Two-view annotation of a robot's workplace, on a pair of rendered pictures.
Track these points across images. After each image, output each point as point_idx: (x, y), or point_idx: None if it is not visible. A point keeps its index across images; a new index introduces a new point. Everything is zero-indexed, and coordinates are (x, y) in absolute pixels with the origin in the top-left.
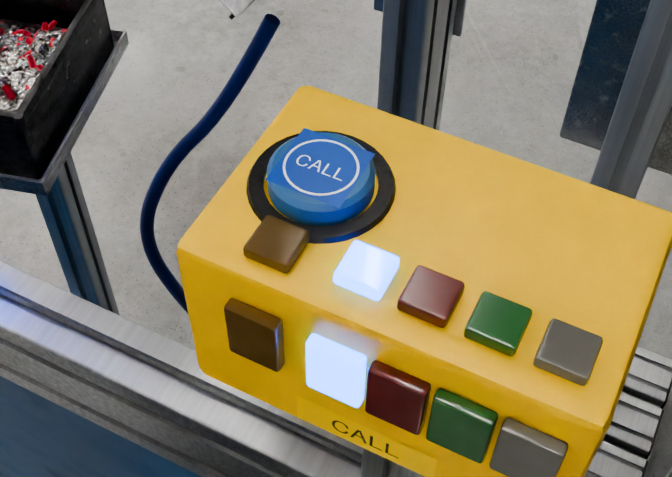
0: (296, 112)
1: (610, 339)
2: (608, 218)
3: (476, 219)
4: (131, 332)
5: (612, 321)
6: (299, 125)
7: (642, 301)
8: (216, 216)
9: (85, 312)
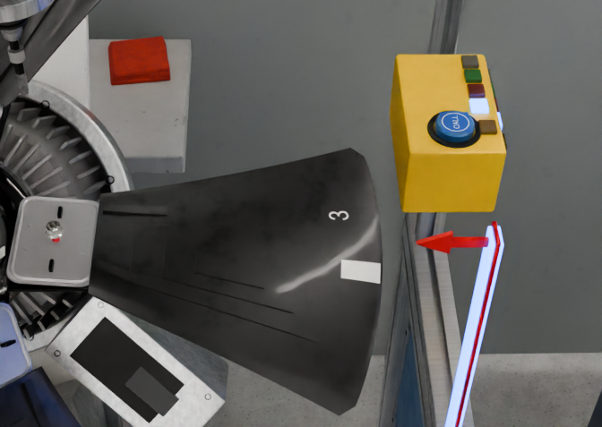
0: (427, 147)
1: (456, 57)
2: (411, 66)
3: (436, 92)
4: (434, 358)
5: (450, 58)
6: (433, 144)
7: (437, 55)
8: (487, 147)
9: (438, 384)
